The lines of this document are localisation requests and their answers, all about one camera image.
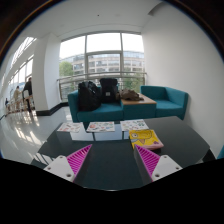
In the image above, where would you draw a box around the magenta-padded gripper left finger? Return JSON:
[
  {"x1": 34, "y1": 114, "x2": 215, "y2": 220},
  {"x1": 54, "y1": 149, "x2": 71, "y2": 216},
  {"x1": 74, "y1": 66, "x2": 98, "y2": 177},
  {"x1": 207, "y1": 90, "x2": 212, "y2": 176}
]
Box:
[{"x1": 43, "y1": 143, "x2": 95, "y2": 186}]

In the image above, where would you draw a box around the teal two-seat sofa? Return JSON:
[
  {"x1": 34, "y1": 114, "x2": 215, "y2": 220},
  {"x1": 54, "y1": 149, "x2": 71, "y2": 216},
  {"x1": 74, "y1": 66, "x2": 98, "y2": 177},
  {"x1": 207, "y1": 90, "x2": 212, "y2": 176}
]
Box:
[{"x1": 67, "y1": 89, "x2": 125, "y2": 124}]

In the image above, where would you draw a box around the plain black backpack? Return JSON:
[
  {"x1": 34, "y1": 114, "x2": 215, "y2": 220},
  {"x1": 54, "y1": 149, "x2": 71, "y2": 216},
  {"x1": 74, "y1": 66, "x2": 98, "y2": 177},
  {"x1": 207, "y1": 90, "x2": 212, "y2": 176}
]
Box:
[{"x1": 77, "y1": 80, "x2": 102, "y2": 112}]

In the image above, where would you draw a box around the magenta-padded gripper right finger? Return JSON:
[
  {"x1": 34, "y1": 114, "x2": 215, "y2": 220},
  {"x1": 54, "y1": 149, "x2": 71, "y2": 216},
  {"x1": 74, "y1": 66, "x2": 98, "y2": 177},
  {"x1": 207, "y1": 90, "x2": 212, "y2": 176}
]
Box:
[{"x1": 133, "y1": 144, "x2": 184, "y2": 186}]

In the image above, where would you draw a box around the teal wooden-topped side table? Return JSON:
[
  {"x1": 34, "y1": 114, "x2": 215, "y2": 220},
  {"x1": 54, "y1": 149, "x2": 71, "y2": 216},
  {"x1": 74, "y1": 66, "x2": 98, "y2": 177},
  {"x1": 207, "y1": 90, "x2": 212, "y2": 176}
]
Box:
[{"x1": 120, "y1": 93, "x2": 158, "y2": 121}]

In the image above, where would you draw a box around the metal window railing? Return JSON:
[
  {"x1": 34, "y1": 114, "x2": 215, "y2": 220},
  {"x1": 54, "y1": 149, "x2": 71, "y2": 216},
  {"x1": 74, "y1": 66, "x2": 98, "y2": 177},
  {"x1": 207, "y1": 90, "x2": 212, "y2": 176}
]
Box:
[{"x1": 56, "y1": 71, "x2": 148, "y2": 102}]

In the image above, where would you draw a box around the teal chair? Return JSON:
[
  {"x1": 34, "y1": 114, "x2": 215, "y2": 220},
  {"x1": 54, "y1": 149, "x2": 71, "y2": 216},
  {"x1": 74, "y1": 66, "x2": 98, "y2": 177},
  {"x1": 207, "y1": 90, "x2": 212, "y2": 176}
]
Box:
[{"x1": 216, "y1": 145, "x2": 224, "y2": 160}]

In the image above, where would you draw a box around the brown crumpled jacket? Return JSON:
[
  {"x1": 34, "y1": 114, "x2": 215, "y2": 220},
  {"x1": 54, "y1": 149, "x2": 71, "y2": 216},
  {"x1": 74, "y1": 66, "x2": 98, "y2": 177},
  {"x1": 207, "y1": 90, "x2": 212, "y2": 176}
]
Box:
[{"x1": 118, "y1": 88, "x2": 145, "y2": 102}]

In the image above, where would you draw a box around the black backpack with tan patch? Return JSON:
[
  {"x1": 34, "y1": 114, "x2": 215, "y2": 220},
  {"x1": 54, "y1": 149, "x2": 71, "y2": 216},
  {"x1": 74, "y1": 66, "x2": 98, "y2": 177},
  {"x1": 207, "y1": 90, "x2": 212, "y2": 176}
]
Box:
[{"x1": 98, "y1": 77, "x2": 121, "y2": 104}]

